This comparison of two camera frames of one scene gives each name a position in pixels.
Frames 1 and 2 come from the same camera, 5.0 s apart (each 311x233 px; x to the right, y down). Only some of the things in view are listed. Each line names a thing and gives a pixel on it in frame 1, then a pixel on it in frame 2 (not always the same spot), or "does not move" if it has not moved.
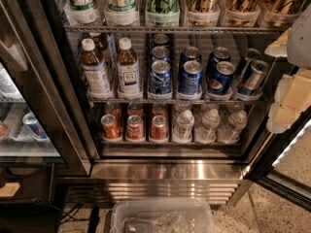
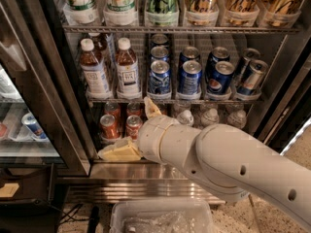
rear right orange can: x=158 y=109 does not move
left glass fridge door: x=41 y=119 does not move
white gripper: x=300 y=46 to x=152 y=136
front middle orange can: x=134 y=127 does not move
